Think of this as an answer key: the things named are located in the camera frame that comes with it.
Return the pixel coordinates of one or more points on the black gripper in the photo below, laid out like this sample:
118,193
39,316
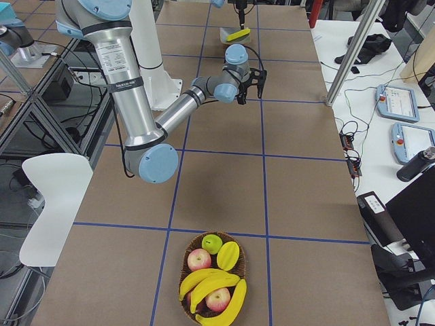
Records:
242,89
240,11

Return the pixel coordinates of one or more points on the greenish yellow banana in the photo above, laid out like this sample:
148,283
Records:
237,35

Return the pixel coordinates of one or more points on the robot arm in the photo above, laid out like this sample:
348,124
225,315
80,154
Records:
106,25
220,3

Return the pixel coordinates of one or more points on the square grey-blue plate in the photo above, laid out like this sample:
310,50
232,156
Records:
225,31

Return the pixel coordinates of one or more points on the woven brown fruit basket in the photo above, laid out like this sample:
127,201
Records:
239,270

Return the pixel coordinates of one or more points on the yellow banana in basket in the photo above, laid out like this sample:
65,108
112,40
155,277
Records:
210,284

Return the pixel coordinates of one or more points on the yellow banana basket edge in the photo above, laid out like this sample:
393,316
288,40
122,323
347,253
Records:
232,310

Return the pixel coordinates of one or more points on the black cloth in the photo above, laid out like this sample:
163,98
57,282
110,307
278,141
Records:
374,45

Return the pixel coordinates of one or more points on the blue teach pendant far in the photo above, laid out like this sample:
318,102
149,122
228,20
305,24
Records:
397,103

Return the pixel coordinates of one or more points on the blue teach pendant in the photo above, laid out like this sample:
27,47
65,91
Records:
397,103
408,140

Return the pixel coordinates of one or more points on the green apple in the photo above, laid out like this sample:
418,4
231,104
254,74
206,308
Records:
212,243

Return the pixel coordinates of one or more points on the yellow starfruit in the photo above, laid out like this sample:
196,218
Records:
228,255

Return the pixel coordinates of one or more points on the blue teach pendant near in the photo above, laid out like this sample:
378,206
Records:
408,140

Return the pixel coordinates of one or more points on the red apple upper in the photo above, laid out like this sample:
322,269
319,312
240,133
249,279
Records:
199,259

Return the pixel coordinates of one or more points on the red apple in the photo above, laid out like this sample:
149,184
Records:
218,300
199,259

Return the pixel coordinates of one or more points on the black label printer box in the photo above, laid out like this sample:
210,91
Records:
378,219

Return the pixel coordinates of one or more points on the black bottle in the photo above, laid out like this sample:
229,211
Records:
421,161

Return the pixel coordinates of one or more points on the black monitor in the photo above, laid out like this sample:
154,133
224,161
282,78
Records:
412,210

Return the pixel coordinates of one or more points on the white chair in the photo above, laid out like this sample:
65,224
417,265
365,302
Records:
62,179

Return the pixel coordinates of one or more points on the red apple lower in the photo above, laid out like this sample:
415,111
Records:
218,300

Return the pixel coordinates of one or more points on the grey aluminium frame post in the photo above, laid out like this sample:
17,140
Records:
368,19

